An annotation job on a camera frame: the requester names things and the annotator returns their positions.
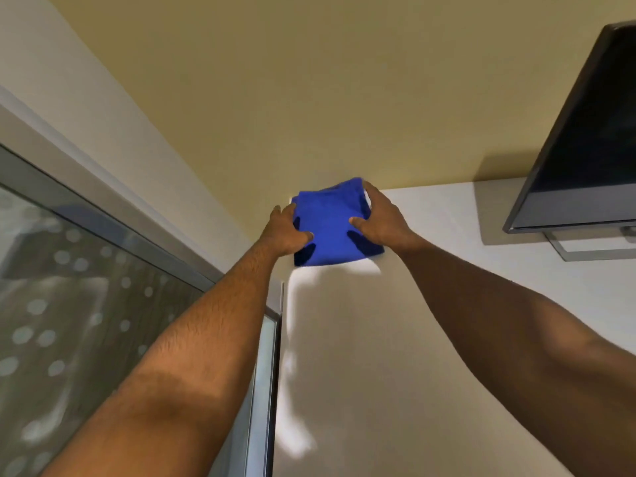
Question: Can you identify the person's left hand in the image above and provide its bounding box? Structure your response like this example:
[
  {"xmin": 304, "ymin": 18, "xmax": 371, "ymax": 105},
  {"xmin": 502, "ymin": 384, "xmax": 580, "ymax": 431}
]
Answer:
[{"xmin": 258, "ymin": 203, "xmax": 315, "ymax": 258}]

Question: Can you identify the person's right hand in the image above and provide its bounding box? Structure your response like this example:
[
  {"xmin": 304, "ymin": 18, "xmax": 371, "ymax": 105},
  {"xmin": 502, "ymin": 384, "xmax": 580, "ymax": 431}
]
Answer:
[{"xmin": 349, "ymin": 181, "xmax": 414, "ymax": 252}]

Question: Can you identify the blue cloth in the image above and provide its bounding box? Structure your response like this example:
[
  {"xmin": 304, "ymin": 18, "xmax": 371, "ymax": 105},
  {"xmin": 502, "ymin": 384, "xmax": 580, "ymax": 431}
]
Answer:
[{"xmin": 290, "ymin": 177, "xmax": 385, "ymax": 267}]

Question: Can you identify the person's left forearm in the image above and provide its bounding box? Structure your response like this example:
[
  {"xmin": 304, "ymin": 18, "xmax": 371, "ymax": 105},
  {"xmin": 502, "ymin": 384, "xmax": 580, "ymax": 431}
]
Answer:
[{"xmin": 41, "ymin": 239, "xmax": 282, "ymax": 477}]

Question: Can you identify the person's right forearm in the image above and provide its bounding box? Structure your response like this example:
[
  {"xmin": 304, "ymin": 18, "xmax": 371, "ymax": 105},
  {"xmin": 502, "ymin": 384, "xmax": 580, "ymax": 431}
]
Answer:
[{"xmin": 394, "ymin": 232, "xmax": 636, "ymax": 477}]

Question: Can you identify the frosted glass window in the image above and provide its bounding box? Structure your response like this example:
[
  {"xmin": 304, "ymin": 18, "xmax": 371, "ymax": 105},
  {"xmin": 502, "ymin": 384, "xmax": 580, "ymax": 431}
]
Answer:
[{"xmin": 0, "ymin": 85, "xmax": 284, "ymax": 477}]

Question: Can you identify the grey television stand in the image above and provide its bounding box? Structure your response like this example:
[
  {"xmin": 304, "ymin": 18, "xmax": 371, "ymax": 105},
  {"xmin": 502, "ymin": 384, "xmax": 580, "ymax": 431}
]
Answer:
[{"xmin": 544, "ymin": 226, "xmax": 636, "ymax": 262}]

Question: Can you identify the black flat screen television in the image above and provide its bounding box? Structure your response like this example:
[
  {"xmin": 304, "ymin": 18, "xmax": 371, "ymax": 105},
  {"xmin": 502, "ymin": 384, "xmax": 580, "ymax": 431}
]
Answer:
[{"xmin": 503, "ymin": 21, "xmax": 636, "ymax": 234}]

